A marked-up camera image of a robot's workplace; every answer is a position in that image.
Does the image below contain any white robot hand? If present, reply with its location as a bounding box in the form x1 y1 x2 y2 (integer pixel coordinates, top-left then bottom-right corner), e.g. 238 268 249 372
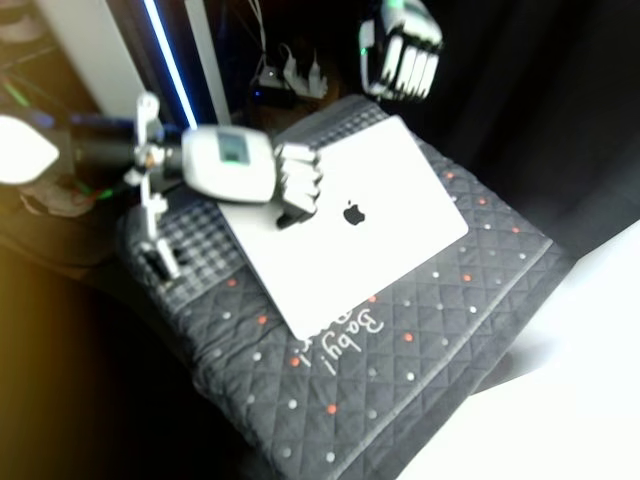
180 127 324 231
359 0 445 104

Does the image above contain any silver laptop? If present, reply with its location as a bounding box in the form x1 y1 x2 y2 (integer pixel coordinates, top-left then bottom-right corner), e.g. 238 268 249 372
218 114 470 343

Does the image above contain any black power adapter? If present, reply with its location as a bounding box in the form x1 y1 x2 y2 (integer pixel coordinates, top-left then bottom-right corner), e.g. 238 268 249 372
252 84 297 107

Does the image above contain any white power strip with plugs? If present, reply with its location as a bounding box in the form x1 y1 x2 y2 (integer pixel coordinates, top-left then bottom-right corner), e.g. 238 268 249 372
257 42 331 99

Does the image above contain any blue light strip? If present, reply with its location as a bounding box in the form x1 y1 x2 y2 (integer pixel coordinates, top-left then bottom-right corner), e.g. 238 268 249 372
142 0 199 130

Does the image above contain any white pillar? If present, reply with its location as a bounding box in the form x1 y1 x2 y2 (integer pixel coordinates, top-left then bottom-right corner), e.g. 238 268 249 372
37 0 234 132

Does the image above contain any grey quilt with dots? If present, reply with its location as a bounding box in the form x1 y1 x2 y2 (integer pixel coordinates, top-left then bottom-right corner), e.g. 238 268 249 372
117 93 576 480

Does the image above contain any white cable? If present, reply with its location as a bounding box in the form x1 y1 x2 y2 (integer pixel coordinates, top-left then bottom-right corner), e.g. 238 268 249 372
248 0 269 69

